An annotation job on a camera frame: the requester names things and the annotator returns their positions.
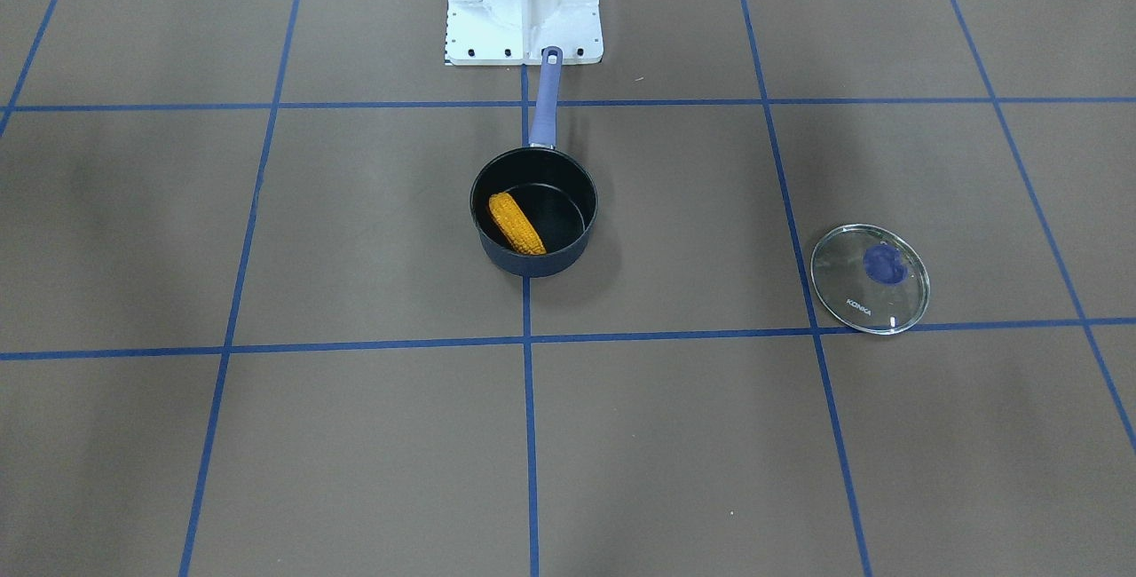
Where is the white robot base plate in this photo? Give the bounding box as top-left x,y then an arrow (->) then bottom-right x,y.
444,0 -> 604,67

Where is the glass lid purple knob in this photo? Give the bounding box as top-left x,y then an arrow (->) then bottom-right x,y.
809,224 -> 932,336

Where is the dark blue saucepan purple handle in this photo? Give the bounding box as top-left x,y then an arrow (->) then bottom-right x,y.
469,44 -> 599,278

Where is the yellow plastic corn cob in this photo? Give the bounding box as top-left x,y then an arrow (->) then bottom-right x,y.
488,192 -> 548,256

